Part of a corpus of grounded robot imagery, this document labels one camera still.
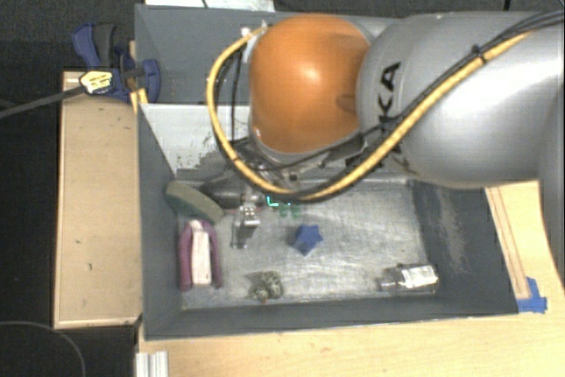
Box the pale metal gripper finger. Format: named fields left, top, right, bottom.
left=230, top=207, right=262, bottom=252
left=240, top=189, right=260, bottom=211

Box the dark grey oval object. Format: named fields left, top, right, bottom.
left=200, top=178, right=245, bottom=209

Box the purple and white object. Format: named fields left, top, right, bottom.
left=176, top=219, right=223, bottom=292

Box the grey-green round sponge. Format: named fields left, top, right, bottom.
left=164, top=180, right=225, bottom=226

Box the camouflage toy animal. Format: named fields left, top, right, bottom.
left=245, top=269, right=285, bottom=304

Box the blue star block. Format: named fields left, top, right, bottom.
left=287, top=223, right=324, bottom=257

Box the grey metal bin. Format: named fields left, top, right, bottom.
left=133, top=3, right=520, bottom=342

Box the pale wood flat board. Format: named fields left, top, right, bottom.
left=52, top=70, right=145, bottom=330

